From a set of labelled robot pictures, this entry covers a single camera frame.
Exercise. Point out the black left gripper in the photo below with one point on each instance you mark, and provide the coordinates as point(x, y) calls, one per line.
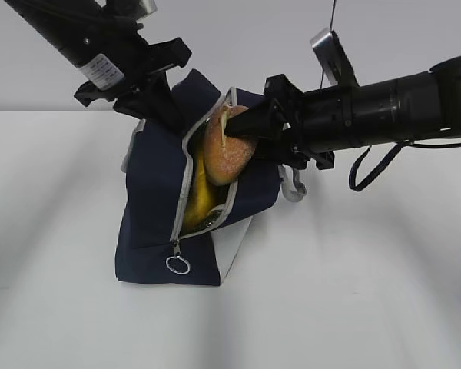
point(122, 67)

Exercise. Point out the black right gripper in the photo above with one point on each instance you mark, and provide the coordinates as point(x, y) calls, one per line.
point(278, 124)

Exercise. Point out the brown bread roll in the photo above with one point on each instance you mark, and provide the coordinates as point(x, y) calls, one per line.
point(225, 157)

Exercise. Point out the yellow banana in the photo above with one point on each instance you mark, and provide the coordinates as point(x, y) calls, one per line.
point(206, 200)

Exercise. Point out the navy blue lunch bag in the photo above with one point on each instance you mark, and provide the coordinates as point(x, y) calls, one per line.
point(160, 167)

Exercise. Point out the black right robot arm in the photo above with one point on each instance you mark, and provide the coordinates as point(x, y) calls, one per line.
point(414, 108)

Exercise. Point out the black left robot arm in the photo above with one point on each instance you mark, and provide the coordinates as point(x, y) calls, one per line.
point(61, 22)

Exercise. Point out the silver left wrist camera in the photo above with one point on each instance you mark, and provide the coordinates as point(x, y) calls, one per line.
point(133, 9)

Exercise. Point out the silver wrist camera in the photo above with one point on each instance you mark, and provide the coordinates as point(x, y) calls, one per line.
point(333, 60)
point(133, 9)

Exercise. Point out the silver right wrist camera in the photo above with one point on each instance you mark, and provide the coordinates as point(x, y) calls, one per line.
point(333, 60)

